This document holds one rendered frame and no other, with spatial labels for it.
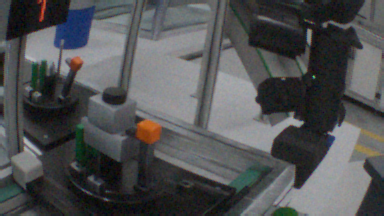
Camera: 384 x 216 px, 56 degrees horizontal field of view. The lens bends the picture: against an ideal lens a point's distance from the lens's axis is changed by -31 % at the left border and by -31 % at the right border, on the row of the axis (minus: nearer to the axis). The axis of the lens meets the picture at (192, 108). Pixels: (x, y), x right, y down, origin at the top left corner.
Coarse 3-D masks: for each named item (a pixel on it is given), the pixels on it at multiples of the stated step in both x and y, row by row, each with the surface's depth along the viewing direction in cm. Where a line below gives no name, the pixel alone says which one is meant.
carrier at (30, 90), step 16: (32, 64) 75; (48, 64) 74; (32, 80) 76; (48, 80) 74; (64, 80) 89; (32, 96) 71; (48, 96) 75; (80, 96) 82; (32, 112) 71; (48, 112) 71; (64, 112) 73; (80, 112) 76; (32, 128) 66; (48, 128) 68; (64, 128) 69; (48, 144) 63
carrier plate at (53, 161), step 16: (64, 144) 64; (48, 160) 59; (64, 160) 60; (160, 160) 67; (48, 176) 55; (64, 176) 56; (176, 176) 63; (192, 176) 64; (32, 192) 51; (48, 192) 51; (64, 192) 52; (176, 192) 59; (192, 192) 60; (208, 192) 61; (224, 192) 61; (48, 208) 49; (64, 208) 49; (80, 208) 50; (96, 208) 51; (160, 208) 55; (176, 208) 56; (192, 208) 56; (208, 208) 57
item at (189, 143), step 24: (144, 120) 81; (168, 120) 82; (24, 144) 63; (168, 144) 81; (192, 144) 78; (216, 144) 77; (240, 144) 78; (216, 168) 77; (240, 168) 74; (264, 168) 72
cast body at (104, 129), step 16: (96, 96) 54; (112, 96) 52; (96, 112) 53; (112, 112) 51; (128, 112) 53; (96, 128) 53; (112, 128) 52; (96, 144) 54; (112, 144) 52; (128, 144) 53
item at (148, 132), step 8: (128, 128) 53; (136, 128) 53; (144, 128) 51; (152, 128) 51; (160, 128) 52; (136, 136) 52; (144, 136) 51; (152, 136) 51; (144, 144) 52; (152, 144) 52; (144, 152) 52; (152, 152) 53; (144, 160) 52; (152, 160) 53; (144, 168) 53; (152, 168) 54; (144, 176) 53; (144, 184) 53
